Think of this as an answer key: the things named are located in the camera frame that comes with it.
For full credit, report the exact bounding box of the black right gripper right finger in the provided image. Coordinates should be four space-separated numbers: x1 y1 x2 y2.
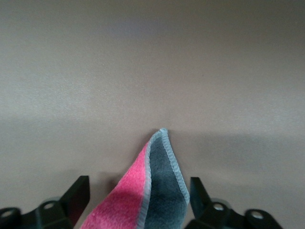
184 177 286 229

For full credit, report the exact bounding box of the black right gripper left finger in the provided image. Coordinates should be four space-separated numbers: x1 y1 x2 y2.
0 176 90 229

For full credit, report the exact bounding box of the pink and grey towel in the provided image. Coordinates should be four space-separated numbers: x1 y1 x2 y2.
80 128 191 229

